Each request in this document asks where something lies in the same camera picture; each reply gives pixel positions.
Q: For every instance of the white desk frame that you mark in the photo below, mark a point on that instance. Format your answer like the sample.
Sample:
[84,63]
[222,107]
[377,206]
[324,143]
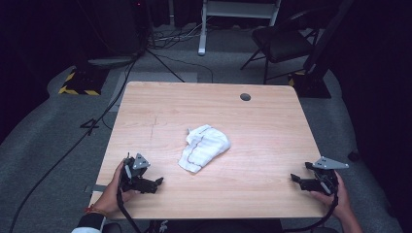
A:
[238,12]

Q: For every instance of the grey table grommet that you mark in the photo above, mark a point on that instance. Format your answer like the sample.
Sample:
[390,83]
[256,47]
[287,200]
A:
[245,96]

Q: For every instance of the grey stand foot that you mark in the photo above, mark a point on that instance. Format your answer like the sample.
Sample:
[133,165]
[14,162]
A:
[111,61]

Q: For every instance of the black folding chair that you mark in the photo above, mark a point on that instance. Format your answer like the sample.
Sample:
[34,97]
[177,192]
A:
[281,43]

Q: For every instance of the black yellow striped stand base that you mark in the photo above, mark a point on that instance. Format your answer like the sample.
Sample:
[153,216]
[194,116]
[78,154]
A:
[83,82]

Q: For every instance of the black caster wheel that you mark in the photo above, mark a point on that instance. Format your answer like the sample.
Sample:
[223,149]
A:
[353,156]

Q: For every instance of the black stand base yellow corner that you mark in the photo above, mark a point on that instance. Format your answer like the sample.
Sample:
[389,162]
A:
[311,85]

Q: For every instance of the grey tape strip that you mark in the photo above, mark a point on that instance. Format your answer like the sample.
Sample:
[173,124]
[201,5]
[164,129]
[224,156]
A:
[96,188]

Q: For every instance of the black slanted stand pole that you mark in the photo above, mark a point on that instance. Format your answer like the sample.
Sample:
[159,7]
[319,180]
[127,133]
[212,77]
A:
[328,30]

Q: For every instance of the white cloth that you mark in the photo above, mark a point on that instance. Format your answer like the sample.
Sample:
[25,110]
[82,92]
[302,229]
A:
[204,149]

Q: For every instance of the person's left hand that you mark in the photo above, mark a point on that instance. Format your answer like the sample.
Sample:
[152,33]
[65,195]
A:
[110,197]

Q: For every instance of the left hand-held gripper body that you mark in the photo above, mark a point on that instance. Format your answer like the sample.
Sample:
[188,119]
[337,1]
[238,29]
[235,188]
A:
[136,176]

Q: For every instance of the black computer tower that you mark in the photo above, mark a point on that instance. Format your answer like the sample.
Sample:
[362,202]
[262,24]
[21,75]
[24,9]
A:
[120,29]

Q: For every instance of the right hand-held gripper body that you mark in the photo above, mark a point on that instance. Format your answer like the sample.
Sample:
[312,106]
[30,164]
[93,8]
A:
[325,181]

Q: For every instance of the person's right hand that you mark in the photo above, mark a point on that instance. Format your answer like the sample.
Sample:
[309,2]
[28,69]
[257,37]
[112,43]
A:
[340,202]

